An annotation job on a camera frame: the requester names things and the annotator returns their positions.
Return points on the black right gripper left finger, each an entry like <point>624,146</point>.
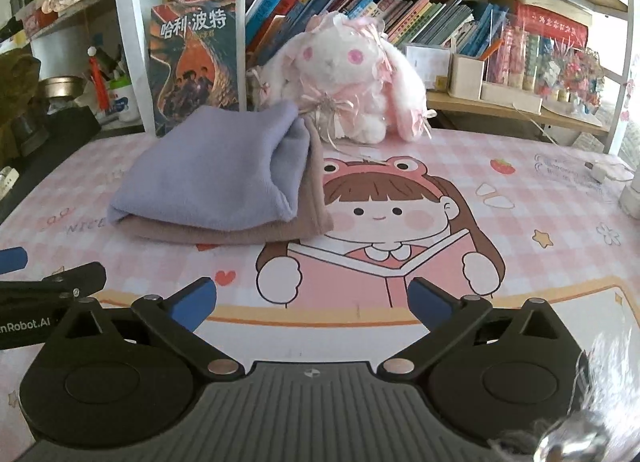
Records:
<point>173,322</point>

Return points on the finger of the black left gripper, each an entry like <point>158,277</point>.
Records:
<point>13,259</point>

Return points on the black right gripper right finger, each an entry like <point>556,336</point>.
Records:
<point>448,321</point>

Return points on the lavender fleece garment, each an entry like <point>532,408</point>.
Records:
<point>220,170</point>

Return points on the pink cartoon desk mat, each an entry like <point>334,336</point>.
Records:
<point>562,236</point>

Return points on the dusty pink folded garment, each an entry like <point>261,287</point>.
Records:
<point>312,219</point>

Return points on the metal lid glass jar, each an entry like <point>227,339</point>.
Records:
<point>61,92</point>

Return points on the red tassel pendant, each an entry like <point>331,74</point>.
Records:
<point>101,92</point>

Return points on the white green plastic jar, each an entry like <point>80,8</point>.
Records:
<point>123,103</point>

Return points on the olive brown hanging garment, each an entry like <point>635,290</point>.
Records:
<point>19,78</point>

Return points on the white charger plug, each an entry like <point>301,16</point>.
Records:
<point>601,171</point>

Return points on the beige desk organiser box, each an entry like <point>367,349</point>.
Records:
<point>466,78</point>

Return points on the pink white plush bunny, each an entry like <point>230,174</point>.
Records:
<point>348,79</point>

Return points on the Harry Potter book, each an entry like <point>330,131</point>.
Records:
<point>196,58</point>

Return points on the red boxed book set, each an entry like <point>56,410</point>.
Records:
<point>546,23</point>

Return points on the row of colourful books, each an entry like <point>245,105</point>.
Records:
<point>462,25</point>

